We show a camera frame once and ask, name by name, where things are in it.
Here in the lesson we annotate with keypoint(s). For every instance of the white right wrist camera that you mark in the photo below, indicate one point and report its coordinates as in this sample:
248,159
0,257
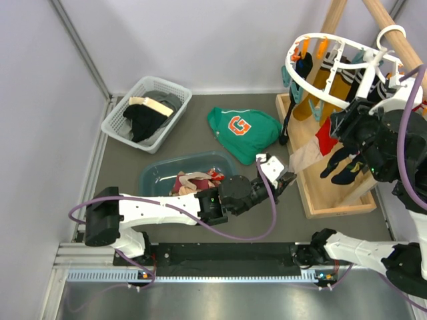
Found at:
407,92

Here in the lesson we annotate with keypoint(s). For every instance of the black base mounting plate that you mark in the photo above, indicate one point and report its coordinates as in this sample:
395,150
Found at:
228,259

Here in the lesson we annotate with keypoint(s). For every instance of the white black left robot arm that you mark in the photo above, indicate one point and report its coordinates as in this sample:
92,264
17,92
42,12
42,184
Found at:
112,217

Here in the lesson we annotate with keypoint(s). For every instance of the black sports sock blue accents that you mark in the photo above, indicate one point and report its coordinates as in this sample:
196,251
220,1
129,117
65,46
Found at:
303,68

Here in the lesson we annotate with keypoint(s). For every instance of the wooden hanging rod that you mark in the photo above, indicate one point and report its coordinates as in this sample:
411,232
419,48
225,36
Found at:
398,41

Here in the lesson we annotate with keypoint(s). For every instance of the clothes pile in basket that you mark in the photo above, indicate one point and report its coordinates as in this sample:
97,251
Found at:
144,125

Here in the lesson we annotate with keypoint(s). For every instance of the red christmas sock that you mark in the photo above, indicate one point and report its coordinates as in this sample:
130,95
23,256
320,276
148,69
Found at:
314,150

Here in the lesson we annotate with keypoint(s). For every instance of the white plastic laundry basket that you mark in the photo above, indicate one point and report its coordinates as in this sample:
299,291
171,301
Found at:
114,121

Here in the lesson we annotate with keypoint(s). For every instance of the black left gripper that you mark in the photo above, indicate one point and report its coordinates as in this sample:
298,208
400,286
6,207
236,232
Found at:
282,184

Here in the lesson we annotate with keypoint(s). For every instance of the wooden rack base frame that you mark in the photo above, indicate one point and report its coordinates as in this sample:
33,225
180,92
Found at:
320,197

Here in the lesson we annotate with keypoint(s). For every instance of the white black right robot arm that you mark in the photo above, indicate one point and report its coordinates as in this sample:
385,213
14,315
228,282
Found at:
394,147

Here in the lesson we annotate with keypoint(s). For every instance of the white round sock hanger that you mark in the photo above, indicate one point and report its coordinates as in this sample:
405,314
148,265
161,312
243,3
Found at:
345,55

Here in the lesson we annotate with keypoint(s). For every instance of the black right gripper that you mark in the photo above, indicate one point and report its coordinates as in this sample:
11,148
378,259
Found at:
343,121

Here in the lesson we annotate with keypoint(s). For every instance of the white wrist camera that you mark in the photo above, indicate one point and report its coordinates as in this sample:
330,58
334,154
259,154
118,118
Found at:
271,167
407,92

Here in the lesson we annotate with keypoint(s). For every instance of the aluminium frame rail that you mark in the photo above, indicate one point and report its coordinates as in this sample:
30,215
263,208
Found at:
213,281

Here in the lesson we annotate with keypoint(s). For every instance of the green jacket with orange logo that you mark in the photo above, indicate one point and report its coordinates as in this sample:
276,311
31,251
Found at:
244,133

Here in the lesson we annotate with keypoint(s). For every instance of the mustard yellow sock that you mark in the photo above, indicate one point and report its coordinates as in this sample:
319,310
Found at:
302,111

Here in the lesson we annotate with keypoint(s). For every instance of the navy sock green yellow buckle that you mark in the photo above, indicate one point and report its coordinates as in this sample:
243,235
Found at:
348,174

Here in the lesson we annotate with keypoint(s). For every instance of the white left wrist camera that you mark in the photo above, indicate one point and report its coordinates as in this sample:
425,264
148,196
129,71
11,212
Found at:
271,167

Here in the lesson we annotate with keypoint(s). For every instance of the blue translucent plastic tub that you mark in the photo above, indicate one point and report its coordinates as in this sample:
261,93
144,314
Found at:
158,178

